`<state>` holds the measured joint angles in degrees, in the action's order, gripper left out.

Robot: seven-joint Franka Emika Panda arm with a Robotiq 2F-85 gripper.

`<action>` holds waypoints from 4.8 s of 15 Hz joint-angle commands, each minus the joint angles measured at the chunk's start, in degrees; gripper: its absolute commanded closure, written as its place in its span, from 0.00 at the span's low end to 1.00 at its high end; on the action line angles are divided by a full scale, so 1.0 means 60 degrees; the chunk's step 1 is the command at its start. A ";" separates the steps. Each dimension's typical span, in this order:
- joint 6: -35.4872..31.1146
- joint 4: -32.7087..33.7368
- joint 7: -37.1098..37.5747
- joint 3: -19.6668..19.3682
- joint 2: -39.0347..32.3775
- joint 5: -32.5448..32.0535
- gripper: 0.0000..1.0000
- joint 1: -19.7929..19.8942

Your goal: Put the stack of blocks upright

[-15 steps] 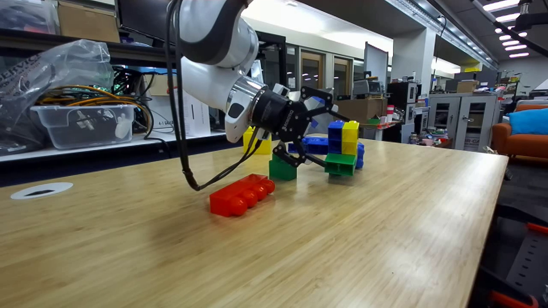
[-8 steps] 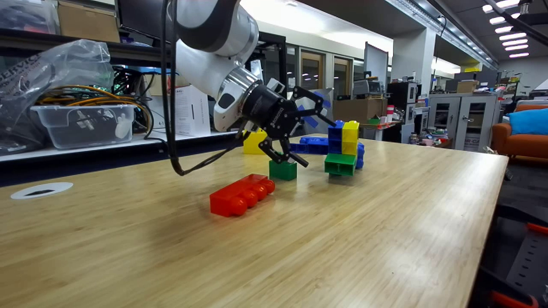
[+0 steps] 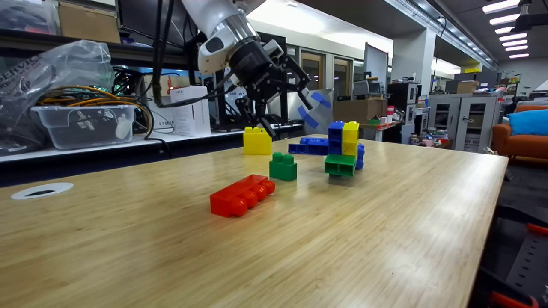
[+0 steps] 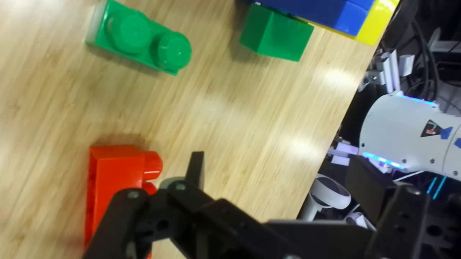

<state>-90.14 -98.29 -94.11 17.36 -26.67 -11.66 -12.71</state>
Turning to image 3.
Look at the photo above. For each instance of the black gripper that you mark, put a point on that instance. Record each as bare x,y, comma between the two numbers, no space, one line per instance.
266,69

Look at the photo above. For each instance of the small green toy block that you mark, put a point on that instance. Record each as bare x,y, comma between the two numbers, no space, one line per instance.
283,169

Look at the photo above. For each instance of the multicolour toy block stack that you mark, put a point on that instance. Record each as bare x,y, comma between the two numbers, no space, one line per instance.
341,165

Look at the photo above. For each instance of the clear sheet blue tape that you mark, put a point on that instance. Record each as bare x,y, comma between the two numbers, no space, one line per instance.
320,104

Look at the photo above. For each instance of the yellow toy block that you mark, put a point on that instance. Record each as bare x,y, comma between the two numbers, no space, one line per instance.
257,143

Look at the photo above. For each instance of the thin blue toy block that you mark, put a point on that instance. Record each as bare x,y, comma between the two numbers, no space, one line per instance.
308,148

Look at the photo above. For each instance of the large brown cardboard box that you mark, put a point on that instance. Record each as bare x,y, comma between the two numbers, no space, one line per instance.
360,110

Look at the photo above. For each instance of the white cardboard box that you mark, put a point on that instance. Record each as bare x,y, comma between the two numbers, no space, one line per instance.
190,117

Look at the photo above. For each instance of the white display panel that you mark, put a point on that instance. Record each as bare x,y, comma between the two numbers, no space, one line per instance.
377,66

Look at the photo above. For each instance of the red toy block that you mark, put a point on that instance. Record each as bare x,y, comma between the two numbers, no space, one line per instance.
242,198

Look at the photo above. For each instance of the black cabinet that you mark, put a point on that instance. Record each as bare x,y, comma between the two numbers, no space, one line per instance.
403,95

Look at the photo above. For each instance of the black monitor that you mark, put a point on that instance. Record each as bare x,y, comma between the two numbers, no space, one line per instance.
137,20

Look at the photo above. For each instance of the white cabinet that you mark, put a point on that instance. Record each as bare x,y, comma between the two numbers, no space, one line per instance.
463,122

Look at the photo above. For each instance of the clear plastic bin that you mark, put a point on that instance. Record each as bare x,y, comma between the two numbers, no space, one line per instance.
86,131

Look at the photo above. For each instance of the clear plastic bag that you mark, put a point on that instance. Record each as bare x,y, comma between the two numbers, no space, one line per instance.
62,69

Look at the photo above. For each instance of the ceiling light panel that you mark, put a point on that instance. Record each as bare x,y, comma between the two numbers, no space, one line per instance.
514,37
516,49
519,56
516,42
502,6
505,18
504,30

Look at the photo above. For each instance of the orange sofa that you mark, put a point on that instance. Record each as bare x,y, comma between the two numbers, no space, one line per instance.
516,146

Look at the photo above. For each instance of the blue cushion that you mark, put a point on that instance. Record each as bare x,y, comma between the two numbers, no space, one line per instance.
531,121

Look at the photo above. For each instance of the white table grommet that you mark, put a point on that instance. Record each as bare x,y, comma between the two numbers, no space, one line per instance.
41,191

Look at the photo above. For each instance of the grey plastic bag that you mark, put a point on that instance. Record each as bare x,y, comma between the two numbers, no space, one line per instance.
26,16

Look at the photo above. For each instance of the black red chair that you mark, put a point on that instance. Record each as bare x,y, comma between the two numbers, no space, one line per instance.
514,275

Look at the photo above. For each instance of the black 3D printer frame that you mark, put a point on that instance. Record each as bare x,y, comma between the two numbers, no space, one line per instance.
283,114

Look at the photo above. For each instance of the dark wall shelf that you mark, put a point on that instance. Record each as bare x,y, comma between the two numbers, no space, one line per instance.
130,54

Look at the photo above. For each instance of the black ceiling mount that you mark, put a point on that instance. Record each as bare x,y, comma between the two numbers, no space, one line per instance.
531,20

